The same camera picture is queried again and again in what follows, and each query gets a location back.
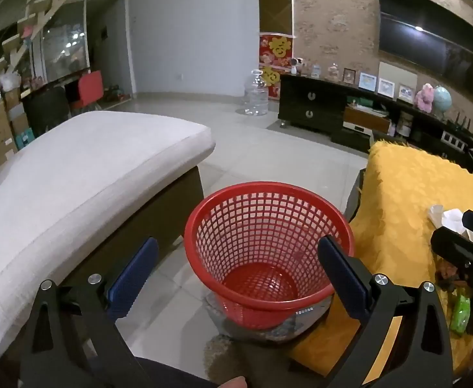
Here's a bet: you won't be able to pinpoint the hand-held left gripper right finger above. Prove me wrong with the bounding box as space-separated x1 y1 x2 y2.
317 234 453 388

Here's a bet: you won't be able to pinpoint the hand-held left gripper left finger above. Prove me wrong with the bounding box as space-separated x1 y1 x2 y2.
18 236 160 388

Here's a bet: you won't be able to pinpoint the white tissue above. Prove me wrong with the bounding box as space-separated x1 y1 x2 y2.
443 209 473 243

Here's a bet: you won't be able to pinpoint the dark brown scrap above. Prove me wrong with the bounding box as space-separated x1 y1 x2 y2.
436 261 466 292

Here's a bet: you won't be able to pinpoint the green packet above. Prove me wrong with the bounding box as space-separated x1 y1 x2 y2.
451 293 472 336

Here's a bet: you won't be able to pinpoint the cream tissue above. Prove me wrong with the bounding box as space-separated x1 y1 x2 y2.
427 205 447 227

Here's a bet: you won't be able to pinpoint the red plastic mesh basket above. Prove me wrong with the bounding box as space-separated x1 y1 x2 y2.
184 182 355 330

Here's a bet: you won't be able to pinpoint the person's left hand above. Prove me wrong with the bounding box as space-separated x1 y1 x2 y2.
216 376 247 388

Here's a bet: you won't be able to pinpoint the yellow tablecloth table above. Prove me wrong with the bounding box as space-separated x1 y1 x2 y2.
291 141 473 381

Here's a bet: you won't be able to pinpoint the white power strip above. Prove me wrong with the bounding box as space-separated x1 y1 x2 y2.
441 131 468 146

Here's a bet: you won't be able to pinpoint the black router with antennas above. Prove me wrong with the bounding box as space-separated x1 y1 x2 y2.
447 112 473 134

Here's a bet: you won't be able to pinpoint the beige cushioned sofa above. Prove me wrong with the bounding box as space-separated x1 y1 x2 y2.
0 110 216 362

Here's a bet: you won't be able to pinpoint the fuzzy brown floor mat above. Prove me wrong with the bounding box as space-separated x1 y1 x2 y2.
203 333 290 388

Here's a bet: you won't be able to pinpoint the pale blue globe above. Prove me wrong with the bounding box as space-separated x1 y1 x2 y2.
433 86 452 120

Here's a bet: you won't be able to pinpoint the wooden drawer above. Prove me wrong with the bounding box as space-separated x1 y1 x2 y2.
344 107 391 134

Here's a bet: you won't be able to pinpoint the green and white papers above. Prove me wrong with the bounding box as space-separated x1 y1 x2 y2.
347 99 391 114

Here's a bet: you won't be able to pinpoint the black television cabinet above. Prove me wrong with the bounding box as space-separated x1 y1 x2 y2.
279 73 473 170

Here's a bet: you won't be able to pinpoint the teal box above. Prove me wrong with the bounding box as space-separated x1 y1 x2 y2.
16 127 35 150

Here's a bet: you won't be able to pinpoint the colourful floor toys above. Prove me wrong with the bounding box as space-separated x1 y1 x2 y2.
105 85 132 103

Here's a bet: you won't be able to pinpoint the black chair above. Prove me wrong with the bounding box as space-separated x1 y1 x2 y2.
28 87 71 136

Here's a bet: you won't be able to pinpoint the red chair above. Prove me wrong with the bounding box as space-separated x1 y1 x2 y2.
78 70 105 108

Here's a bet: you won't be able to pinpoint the large clear water bottle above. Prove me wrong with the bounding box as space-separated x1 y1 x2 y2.
242 70 270 117

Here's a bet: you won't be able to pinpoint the stack of cardboard boxes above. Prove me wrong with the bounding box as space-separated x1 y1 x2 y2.
0 85 31 170

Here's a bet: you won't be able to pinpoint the white plastic bag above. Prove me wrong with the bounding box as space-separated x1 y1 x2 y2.
0 73 22 92

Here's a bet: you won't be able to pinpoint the glass window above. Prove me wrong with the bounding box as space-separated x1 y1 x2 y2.
42 0 89 81

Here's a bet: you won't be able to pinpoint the wooden stair shelf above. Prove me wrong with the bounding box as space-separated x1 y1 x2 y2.
0 0 79 73

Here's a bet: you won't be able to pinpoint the beige wall board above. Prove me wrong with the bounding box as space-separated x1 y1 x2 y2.
379 61 418 87

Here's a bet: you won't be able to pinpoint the black wall television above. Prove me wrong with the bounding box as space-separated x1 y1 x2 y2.
376 0 473 108

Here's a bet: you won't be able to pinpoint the red wall poster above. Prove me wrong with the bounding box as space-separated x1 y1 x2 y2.
258 32 294 69

